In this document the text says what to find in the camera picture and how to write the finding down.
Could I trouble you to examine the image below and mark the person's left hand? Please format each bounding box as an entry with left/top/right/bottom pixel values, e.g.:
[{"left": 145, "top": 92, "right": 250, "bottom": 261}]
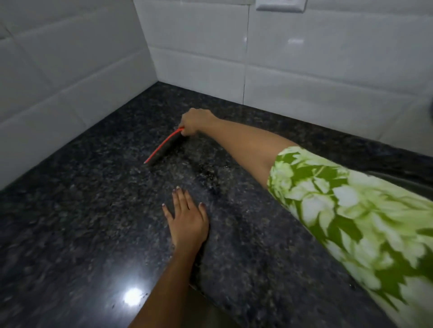
[{"left": 161, "top": 186, "right": 210, "bottom": 254}]

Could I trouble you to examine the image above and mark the person's right hand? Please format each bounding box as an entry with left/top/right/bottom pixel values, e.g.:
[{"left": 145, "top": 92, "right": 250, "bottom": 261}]
[{"left": 179, "top": 108, "right": 219, "bottom": 137}]

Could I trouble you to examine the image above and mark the red squeegee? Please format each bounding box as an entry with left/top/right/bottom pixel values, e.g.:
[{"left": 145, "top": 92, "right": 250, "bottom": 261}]
[{"left": 143, "top": 126, "right": 186, "bottom": 165}]

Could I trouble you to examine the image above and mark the person's left forearm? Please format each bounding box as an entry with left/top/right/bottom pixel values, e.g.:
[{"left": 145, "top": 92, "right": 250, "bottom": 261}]
[{"left": 128, "top": 245, "right": 205, "bottom": 328}]

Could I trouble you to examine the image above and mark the green floral sleeve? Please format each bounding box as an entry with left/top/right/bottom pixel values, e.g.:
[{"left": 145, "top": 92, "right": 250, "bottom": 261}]
[{"left": 266, "top": 145, "right": 433, "bottom": 328}]

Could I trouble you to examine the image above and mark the white wall socket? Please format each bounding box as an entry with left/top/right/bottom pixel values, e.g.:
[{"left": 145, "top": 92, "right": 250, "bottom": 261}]
[{"left": 255, "top": 0, "right": 308, "bottom": 14}]

